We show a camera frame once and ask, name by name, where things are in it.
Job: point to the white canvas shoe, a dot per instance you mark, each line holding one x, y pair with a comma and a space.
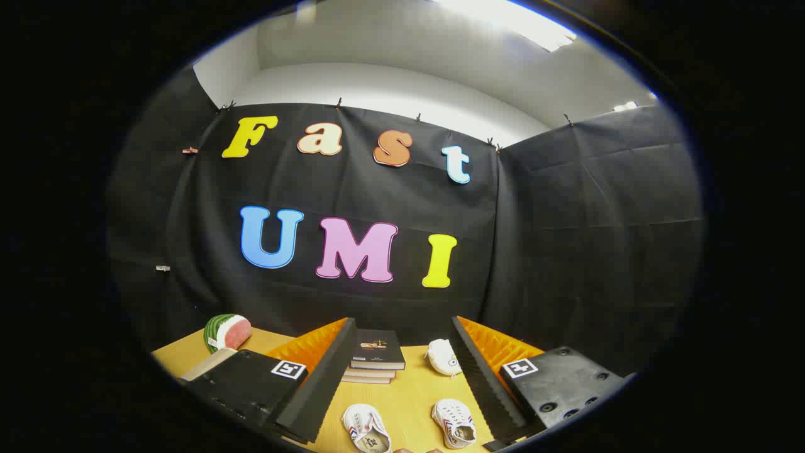
365, 428
453, 421

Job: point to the watermelon slice plush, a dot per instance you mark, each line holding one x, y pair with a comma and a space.
236, 330

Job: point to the ceiling light panel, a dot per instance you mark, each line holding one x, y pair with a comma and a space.
626, 106
516, 22

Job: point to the brown book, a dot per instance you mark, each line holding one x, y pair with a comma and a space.
371, 372
365, 380

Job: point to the white plush toy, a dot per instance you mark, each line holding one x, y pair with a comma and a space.
442, 358

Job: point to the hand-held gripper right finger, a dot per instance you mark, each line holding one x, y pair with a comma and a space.
487, 390

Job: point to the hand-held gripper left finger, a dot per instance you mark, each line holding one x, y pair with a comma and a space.
321, 396

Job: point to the black hardcover book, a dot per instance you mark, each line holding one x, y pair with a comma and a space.
377, 349

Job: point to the beige fabric storage box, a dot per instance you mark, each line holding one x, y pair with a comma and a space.
210, 363

